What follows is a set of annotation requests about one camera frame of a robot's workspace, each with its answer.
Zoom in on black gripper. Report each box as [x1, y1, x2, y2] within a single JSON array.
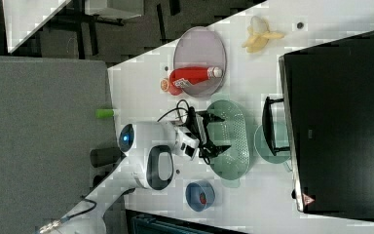
[[186, 110, 230, 158]]

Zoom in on mint green plastic strainer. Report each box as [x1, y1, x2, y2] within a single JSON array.
[[206, 99, 252, 188]]

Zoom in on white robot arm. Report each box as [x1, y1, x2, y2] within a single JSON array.
[[50, 109, 229, 234]]

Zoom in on blue bowl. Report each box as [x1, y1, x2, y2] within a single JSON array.
[[185, 180, 215, 212]]

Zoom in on red ketchup bottle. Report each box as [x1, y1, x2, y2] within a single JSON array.
[[169, 66, 223, 89]]

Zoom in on small red strawberry toy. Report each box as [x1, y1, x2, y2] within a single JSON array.
[[199, 193, 206, 205]]

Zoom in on orange slice toy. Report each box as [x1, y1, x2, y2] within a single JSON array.
[[160, 78, 169, 92]]

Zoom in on mint green cup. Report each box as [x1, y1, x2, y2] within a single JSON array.
[[254, 122, 292, 173]]

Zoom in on grey round plate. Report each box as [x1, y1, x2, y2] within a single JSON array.
[[173, 26, 227, 98]]

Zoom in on green round toy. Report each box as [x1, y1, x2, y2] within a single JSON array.
[[95, 109, 115, 119]]

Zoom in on peeled banana toy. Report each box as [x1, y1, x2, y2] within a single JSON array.
[[242, 17, 284, 53]]

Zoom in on black cylinder upper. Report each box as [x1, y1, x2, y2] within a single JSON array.
[[90, 147, 122, 168]]

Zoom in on black silver toaster oven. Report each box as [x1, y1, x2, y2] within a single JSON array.
[[262, 30, 374, 221]]

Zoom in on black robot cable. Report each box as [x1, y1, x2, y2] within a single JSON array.
[[157, 98, 193, 124]]

